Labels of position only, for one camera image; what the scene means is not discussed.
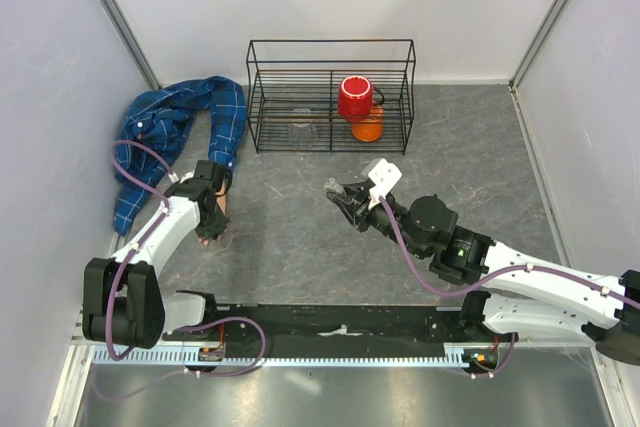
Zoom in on clear glass cup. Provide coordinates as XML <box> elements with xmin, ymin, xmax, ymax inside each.
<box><xmin>289</xmin><ymin>108</ymin><xmax>317</xmax><ymax>150</ymax></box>

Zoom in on red ceramic mug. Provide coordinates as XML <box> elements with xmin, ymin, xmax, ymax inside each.
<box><xmin>337</xmin><ymin>75</ymin><xmax>385</xmax><ymax>122</ymax></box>

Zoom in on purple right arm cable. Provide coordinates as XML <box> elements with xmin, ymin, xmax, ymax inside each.
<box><xmin>377</xmin><ymin>195</ymin><xmax>640</xmax><ymax>381</ymax></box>

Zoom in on mannequin hand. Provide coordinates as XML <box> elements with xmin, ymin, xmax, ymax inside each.
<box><xmin>198</xmin><ymin>195</ymin><xmax>227</xmax><ymax>246</ymax></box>

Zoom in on orange cup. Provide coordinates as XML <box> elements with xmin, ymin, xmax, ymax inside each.
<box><xmin>351</xmin><ymin>104</ymin><xmax>384</xmax><ymax>143</ymax></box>

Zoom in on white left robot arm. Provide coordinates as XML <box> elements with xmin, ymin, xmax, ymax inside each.
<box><xmin>82</xmin><ymin>160</ymin><xmax>233</xmax><ymax>350</ymax></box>

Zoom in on aluminium corner post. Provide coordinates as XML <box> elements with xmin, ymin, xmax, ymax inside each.
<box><xmin>509</xmin><ymin>0</ymin><xmax>571</xmax><ymax>94</ymax></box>
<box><xmin>98</xmin><ymin>0</ymin><xmax>161</xmax><ymax>89</ymax></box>

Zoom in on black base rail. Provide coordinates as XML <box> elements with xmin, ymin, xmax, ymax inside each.
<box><xmin>163</xmin><ymin>304</ymin><xmax>518</xmax><ymax>359</ymax></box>

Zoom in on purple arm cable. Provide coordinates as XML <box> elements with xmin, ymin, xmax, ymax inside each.
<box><xmin>377</xmin><ymin>195</ymin><xmax>640</xmax><ymax>381</ymax></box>
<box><xmin>92</xmin><ymin>140</ymin><xmax>266</xmax><ymax>401</ymax></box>

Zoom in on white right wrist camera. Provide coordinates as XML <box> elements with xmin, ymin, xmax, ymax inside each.
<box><xmin>362</xmin><ymin>158</ymin><xmax>402</xmax><ymax>210</ymax></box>

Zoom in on aluminium left corner post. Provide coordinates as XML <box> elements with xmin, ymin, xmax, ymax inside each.
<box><xmin>98</xmin><ymin>0</ymin><xmax>161</xmax><ymax>89</ymax></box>

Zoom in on black wire rack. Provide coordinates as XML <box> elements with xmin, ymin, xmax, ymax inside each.
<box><xmin>246</xmin><ymin>38</ymin><xmax>416</xmax><ymax>154</ymax></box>

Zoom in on blue plaid shirt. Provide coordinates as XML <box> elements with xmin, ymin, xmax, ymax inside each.
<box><xmin>113</xmin><ymin>76</ymin><xmax>248</xmax><ymax>236</ymax></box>

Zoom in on glitter nail polish bottle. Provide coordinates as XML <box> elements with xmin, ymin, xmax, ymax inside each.
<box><xmin>324</xmin><ymin>177</ymin><xmax>345</xmax><ymax>196</ymax></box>

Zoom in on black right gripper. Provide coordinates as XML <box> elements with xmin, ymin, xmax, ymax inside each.
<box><xmin>327</xmin><ymin>180</ymin><xmax>427</xmax><ymax>259</ymax></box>

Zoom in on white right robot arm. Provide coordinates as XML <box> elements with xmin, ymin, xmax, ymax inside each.
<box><xmin>324</xmin><ymin>179</ymin><xmax>639</xmax><ymax>365</ymax></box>

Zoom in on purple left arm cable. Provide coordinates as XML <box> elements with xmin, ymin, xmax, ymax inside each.
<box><xmin>92</xmin><ymin>140</ymin><xmax>266</xmax><ymax>401</ymax></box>

